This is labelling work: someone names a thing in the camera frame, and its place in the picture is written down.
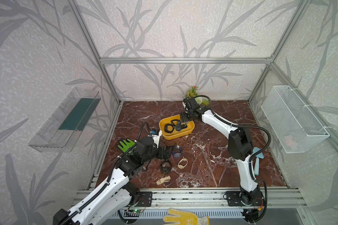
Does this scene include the yellow plastic storage box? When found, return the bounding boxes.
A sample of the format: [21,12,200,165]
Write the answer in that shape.
[159,114,195,140]

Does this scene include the black slim watch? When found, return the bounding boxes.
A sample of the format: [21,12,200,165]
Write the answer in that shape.
[171,119,181,126]

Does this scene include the beige strap watch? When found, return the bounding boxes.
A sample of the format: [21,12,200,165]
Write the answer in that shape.
[177,158,188,169]

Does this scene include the thin dark strap watch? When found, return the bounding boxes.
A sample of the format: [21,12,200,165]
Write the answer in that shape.
[175,124,187,132]

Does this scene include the black rugged sport watch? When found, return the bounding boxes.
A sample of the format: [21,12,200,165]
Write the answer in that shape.
[164,123,175,134]

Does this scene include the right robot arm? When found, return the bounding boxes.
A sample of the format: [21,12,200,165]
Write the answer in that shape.
[180,95,271,206]

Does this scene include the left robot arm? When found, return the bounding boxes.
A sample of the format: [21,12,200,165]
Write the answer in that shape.
[53,129,163,225]

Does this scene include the blue translucent watch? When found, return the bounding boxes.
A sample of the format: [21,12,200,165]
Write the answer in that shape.
[172,145,183,158]

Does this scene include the black chunky watch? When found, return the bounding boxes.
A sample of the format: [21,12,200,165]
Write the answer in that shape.
[160,159,172,174]

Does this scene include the potted artificial plant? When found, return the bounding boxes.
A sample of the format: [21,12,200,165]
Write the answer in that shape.
[184,86,209,106]

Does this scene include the green work glove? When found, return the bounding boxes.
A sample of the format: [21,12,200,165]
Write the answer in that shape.
[117,139,135,153]

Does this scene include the yellow dotted work glove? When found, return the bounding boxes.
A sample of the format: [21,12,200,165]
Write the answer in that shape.
[163,208,210,225]

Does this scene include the teal garden trowel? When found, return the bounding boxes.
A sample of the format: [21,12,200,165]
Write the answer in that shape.
[253,147,264,176]

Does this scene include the cream flat strap watch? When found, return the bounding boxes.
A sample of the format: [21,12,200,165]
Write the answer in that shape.
[156,176,171,185]

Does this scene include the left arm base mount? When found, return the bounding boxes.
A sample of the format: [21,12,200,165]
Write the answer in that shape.
[128,191,153,207]

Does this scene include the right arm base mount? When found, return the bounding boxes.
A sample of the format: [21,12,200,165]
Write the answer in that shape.
[223,191,264,207]

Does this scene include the clear acrylic wall shelf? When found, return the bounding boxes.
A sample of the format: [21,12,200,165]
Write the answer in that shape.
[28,88,101,153]

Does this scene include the white wire basket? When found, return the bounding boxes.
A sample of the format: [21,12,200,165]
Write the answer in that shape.
[262,85,330,154]

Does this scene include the aluminium front rail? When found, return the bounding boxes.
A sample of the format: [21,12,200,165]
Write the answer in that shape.
[73,187,308,210]

